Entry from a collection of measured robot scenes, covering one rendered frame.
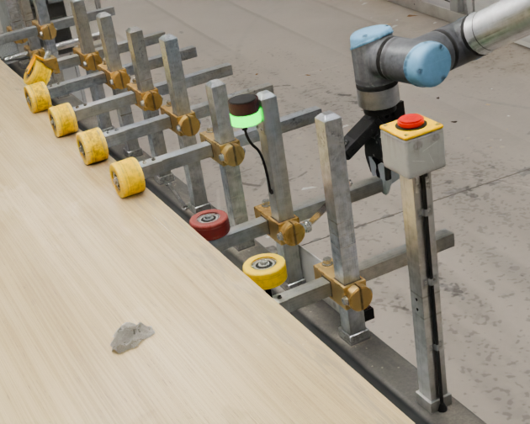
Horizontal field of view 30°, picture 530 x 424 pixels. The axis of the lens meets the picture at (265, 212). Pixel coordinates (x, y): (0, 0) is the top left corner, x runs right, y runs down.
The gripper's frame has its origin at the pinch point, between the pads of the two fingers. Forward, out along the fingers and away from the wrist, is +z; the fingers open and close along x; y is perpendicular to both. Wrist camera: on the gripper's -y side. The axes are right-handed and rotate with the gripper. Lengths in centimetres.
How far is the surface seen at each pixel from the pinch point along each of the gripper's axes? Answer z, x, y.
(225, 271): -9, -22, -48
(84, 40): -20, 119, -28
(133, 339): -10, -35, -70
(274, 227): -3.9, -4.8, -29.2
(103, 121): 7, 119, -29
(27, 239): -10, 19, -75
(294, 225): -4.9, -8.7, -26.3
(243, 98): -32.9, -4.5, -30.6
